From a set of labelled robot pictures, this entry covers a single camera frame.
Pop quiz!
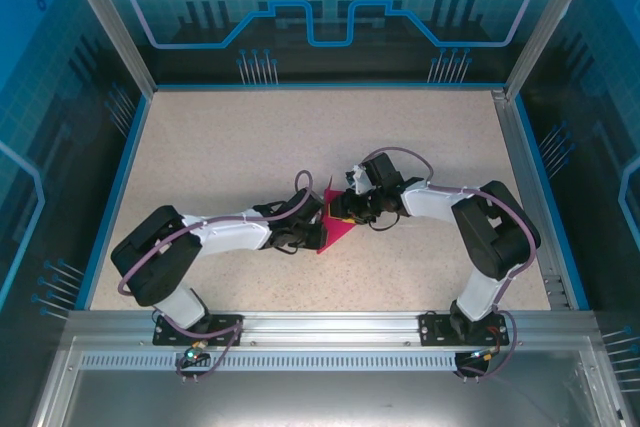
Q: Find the pink square paper sheet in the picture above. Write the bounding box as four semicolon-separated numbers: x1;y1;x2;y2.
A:
317;174;359;253

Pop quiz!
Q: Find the blue table edge strip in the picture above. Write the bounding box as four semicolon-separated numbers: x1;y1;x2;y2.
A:
74;94;154;312
514;96;591;311

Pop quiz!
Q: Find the grey metal tray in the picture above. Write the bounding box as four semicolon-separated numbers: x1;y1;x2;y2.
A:
27;336;631;427

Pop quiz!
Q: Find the small circuit board with LED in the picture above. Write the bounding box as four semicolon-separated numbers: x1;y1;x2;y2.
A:
467;346;503;363
185;340;209;364

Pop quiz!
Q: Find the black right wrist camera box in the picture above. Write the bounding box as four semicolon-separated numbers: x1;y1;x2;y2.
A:
328;191;354;222

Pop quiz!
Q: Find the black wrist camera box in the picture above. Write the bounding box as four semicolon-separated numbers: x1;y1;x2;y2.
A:
328;191;354;222
305;223;330;250

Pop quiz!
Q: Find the white camera cable plug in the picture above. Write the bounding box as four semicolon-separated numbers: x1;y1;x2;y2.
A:
344;164;369;194

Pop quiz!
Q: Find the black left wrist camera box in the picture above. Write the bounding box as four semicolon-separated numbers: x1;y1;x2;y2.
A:
305;223;330;250

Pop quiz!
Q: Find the aluminium mounting rail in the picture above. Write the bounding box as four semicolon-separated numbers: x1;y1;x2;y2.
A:
67;309;599;346

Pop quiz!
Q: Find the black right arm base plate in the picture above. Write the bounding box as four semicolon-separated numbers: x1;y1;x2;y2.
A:
418;311;511;348

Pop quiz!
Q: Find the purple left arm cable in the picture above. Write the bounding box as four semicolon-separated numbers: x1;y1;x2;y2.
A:
117;169;315;383

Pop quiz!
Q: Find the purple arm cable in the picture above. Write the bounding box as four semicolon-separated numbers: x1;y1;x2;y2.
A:
117;169;315;383
364;146;544;381

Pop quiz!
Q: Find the slotted aluminium cable duct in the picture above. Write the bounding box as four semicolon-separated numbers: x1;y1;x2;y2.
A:
77;351;501;374

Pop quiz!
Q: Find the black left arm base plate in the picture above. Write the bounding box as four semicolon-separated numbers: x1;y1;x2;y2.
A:
152;313;246;348

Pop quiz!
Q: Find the aluminium side rail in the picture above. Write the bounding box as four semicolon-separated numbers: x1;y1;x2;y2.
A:
491;88;574;311

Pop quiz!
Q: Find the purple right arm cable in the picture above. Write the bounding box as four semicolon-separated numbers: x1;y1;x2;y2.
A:
364;146;544;381

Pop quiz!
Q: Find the aluminium enclosure post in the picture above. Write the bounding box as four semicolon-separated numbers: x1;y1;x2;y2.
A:
503;0;607;100
54;0;159;96

